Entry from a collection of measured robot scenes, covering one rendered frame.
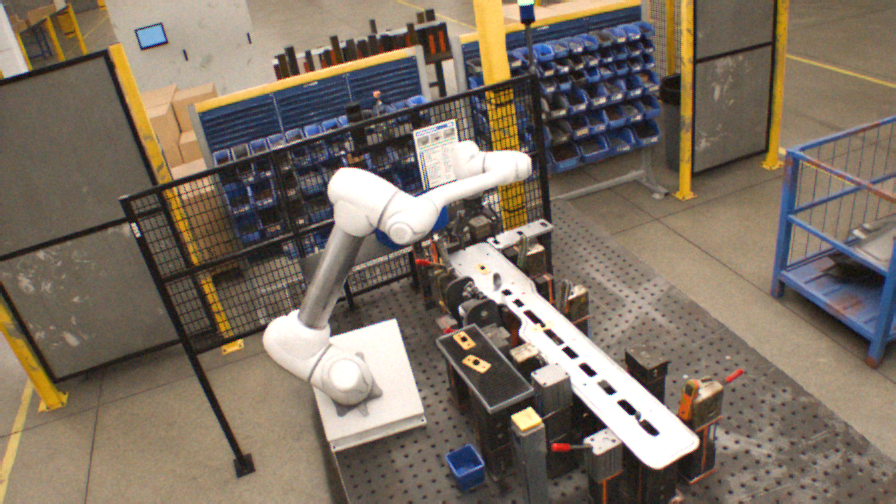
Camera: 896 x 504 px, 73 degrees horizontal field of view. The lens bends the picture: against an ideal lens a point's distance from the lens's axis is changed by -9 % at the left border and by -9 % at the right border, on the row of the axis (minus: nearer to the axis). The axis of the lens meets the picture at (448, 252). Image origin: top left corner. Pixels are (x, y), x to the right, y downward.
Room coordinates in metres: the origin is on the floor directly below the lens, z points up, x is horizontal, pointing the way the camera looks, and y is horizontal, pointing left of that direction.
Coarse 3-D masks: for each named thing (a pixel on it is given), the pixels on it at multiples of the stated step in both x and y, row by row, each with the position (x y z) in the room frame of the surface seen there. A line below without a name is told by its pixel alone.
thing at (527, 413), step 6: (528, 408) 1.27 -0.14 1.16; (516, 414) 1.25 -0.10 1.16; (522, 414) 1.25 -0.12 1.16; (528, 414) 1.25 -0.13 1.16; (534, 414) 1.24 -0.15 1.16; (516, 420) 1.23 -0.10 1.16; (522, 420) 1.23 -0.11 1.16; (528, 420) 1.22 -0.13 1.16; (534, 420) 1.22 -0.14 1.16; (540, 420) 1.22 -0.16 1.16; (522, 426) 1.21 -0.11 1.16; (528, 426) 1.20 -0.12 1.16; (534, 426) 1.21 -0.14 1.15
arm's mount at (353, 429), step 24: (336, 336) 1.95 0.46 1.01; (360, 336) 1.95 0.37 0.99; (384, 336) 1.95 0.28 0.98; (384, 360) 1.88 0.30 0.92; (384, 384) 1.82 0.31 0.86; (408, 384) 1.82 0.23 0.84; (384, 408) 1.76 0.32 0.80; (408, 408) 1.75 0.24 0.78; (336, 432) 1.70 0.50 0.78; (360, 432) 1.70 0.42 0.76; (384, 432) 1.72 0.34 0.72
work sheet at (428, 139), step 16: (416, 128) 2.77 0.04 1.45; (432, 128) 2.79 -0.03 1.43; (448, 128) 2.82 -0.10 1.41; (416, 144) 2.76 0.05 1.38; (432, 144) 2.79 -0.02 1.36; (448, 144) 2.81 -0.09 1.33; (416, 160) 2.76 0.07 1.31; (432, 160) 2.78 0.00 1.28; (448, 160) 2.81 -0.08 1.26; (432, 176) 2.78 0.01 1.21; (448, 176) 2.80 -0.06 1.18
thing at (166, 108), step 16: (144, 96) 6.49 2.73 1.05; (160, 96) 6.32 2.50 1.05; (176, 96) 6.17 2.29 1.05; (192, 96) 6.03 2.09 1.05; (208, 96) 6.05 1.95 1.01; (160, 112) 5.68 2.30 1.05; (176, 112) 5.99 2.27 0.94; (160, 128) 5.57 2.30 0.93; (176, 128) 5.85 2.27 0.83; (192, 128) 6.01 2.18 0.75; (176, 144) 5.62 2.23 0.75; (192, 144) 5.63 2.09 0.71; (176, 160) 5.58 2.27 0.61; (192, 160) 5.62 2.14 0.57
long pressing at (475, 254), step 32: (480, 256) 2.35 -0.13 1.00; (480, 288) 2.11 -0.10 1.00; (512, 288) 2.07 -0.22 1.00; (544, 320) 1.84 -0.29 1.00; (544, 352) 1.67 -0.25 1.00; (576, 352) 1.64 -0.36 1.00; (576, 384) 1.49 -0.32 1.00; (608, 416) 1.33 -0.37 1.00; (672, 416) 1.29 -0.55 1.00; (640, 448) 1.19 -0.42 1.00; (672, 448) 1.17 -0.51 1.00
